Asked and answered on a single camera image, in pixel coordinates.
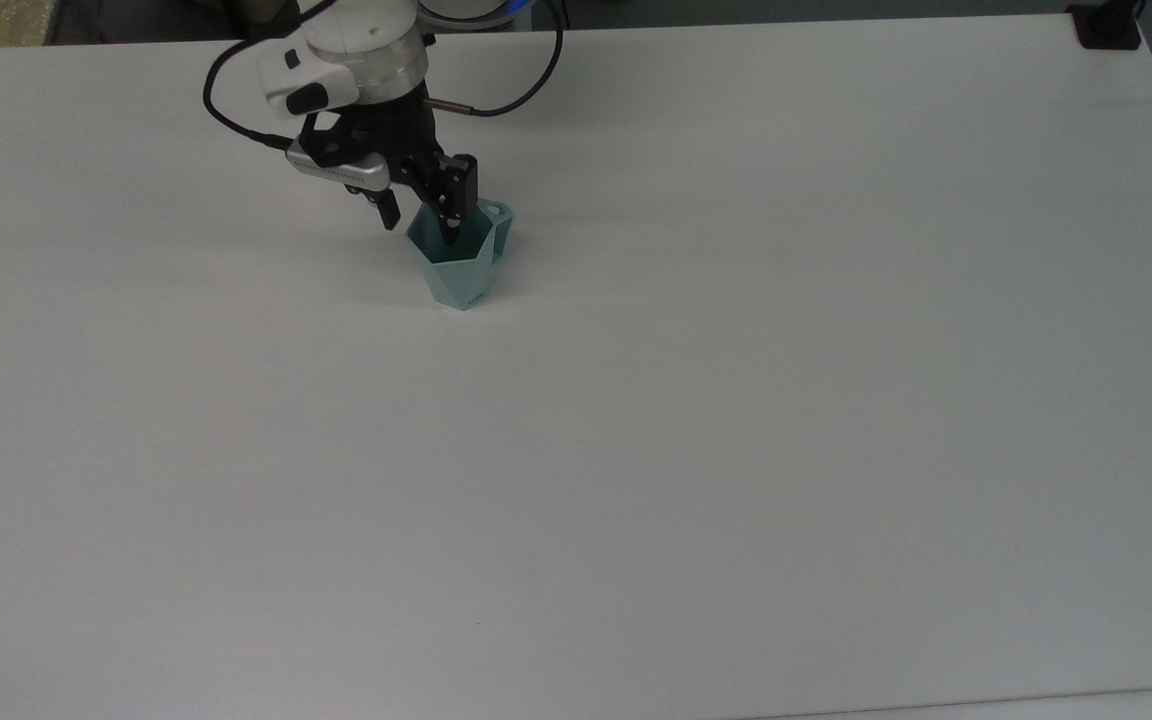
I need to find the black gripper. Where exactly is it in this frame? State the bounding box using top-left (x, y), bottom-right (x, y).
top-left (294, 98), bottom-right (481, 248)

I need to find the teal hexagonal plastic cup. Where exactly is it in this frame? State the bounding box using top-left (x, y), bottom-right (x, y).
top-left (405, 199), bottom-right (516, 312)

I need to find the black table corner clamp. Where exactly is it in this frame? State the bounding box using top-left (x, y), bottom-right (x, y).
top-left (1068, 0), bottom-right (1145, 51)

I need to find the silver depth camera bar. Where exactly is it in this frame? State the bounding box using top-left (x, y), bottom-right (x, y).
top-left (285, 148), bottom-right (394, 193)

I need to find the black cable with metal plug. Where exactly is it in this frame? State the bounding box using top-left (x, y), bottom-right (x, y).
top-left (420, 0), bottom-right (565, 118)

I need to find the black looped camera cable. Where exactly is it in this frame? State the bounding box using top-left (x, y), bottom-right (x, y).
top-left (202, 0), bottom-right (339, 151)

